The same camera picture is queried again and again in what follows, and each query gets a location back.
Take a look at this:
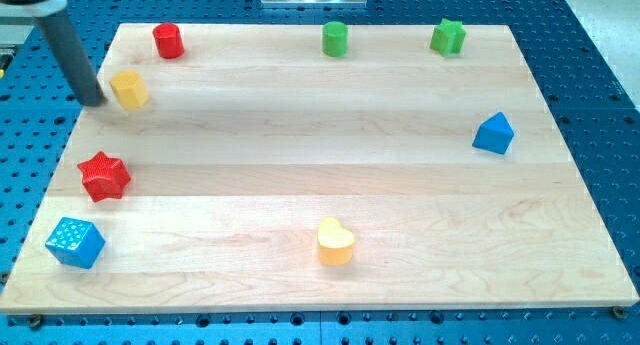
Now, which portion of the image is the yellow heart block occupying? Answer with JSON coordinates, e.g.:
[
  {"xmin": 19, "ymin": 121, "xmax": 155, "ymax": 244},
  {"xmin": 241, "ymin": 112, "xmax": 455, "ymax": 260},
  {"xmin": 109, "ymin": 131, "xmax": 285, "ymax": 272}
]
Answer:
[{"xmin": 317, "ymin": 217, "xmax": 355, "ymax": 266}]

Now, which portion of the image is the blue cube block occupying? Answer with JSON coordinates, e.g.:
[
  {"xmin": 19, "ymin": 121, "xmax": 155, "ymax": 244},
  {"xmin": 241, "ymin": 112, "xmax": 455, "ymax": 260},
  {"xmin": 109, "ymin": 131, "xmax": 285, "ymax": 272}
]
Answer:
[{"xmin": 45, "ymin": 217, "xmax": 106, "ymax": 269}]

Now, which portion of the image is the left board clamp screw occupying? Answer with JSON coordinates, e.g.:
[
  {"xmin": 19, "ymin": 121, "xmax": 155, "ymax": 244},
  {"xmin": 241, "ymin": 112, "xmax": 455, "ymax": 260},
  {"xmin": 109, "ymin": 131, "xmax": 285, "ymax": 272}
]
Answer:
[{"xmin": 27, "ymin": 314, "xmax": 45, "ymax": 330}]

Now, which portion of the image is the board clamp screw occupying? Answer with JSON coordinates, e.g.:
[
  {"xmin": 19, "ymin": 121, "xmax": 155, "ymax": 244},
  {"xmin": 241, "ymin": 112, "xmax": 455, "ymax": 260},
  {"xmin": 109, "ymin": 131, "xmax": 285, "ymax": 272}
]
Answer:
[
  {"xmin": 27, "ymin": 314, "xmax": 45, "ymax": 330},
  {"xmin": 610, "ymin": 306, "xmax": 628, "ymax": 320}
]

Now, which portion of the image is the light wooden board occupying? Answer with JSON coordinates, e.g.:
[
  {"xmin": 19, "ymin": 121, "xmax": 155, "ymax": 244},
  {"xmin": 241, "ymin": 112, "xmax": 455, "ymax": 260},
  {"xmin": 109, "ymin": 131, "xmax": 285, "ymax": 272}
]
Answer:
[{"xmin": 1, "ymin": 23, "xmax": 638, "ymax": 314}]

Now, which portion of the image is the green star block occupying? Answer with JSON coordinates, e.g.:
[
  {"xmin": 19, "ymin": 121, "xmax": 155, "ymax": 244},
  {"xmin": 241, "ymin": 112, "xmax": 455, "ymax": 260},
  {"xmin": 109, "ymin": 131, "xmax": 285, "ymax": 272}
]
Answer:
[{"xmin": 429, "ymin": 18, "xmax": 466, "ymax": 57}]

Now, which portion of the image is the yellow hexagon block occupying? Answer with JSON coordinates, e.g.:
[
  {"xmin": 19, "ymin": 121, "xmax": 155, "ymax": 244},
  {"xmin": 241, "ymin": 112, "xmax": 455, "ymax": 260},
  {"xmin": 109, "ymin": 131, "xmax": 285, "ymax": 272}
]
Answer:
[{"xmin": 109, "ymin": 70, "xmax": 149, "ymax": 110}]

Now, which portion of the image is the green cylinder block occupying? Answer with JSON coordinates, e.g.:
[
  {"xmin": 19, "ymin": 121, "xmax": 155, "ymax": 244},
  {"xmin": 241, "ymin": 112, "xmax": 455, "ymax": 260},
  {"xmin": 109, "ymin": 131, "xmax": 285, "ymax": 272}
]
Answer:
[{"xmin": 322, "ymin": 21, "xmax": 348, "ymax": 57}]

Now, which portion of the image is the right board clamp screw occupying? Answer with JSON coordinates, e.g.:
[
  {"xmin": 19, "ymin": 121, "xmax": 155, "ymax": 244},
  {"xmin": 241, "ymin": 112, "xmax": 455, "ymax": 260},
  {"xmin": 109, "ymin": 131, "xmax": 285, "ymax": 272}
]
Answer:
[{"xmin": 610, "ymin": 306, "xmax": 628, "ymax": 320}]

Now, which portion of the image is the blue triangular prism block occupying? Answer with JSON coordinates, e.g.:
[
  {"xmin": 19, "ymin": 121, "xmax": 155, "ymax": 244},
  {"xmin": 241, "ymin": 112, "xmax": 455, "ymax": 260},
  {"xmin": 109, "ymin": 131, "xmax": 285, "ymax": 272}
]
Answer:
[{"xmin": 472, "ymin": 112, "xmax": 515, "ymax": 155}]

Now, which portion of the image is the red star block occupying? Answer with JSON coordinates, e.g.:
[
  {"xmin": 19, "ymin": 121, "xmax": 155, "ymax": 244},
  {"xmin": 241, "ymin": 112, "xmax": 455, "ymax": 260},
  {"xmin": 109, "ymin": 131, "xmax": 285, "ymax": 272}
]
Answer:
[{"xmin": 77, "ymin": 151, "xmax": 131, "ymax": 202}]

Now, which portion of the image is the red cylinder block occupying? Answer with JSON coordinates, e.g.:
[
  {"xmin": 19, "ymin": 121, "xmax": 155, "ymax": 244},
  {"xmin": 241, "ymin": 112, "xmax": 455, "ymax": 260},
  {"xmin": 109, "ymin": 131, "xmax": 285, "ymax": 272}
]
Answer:
[{"xmin": 152, "ymin": 23, "xmax": 185, "ymax": 59}]

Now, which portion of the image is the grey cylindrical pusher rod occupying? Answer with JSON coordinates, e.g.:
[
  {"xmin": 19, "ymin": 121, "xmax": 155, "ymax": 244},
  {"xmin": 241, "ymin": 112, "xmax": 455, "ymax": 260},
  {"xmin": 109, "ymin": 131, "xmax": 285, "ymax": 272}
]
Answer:
[{"xmin": 36, "ymin": 10, "xmax": 104, "ymax": 106}]

